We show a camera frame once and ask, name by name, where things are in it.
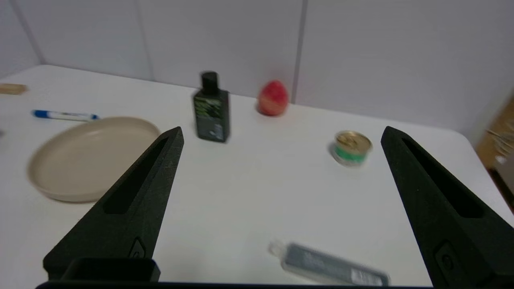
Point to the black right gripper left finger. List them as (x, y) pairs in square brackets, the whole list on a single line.
[(132, 208)]

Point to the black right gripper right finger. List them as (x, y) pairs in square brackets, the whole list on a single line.
[(453, 224)]

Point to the black square bottle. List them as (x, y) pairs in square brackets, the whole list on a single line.
[(211, 114)]

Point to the beige round plate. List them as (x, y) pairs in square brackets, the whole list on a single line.
[(88, 156)]

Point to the blue white marker pen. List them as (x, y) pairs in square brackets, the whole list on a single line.
[(64, 115)]

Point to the tin can green label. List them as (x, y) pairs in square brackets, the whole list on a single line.
[(351, 149)]

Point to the small wooden block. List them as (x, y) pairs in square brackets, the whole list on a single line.
[(12, 88)]

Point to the red peach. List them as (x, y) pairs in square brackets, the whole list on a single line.
[(273, 99)]

